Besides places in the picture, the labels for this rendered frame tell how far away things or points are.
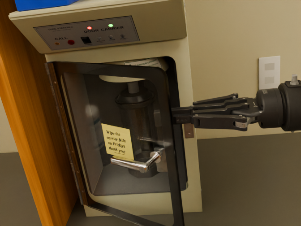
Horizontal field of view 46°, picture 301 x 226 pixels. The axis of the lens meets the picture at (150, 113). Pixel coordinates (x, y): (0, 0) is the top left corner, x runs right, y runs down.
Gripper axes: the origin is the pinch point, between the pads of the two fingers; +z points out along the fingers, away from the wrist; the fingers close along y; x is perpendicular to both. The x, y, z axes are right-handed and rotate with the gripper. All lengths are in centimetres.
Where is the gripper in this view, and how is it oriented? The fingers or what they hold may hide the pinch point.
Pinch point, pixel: (173, 116)
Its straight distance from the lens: 69.5
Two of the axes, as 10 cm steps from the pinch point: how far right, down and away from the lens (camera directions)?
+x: 1.3, 9.1, 4.0
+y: -0.9, 4.1, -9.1
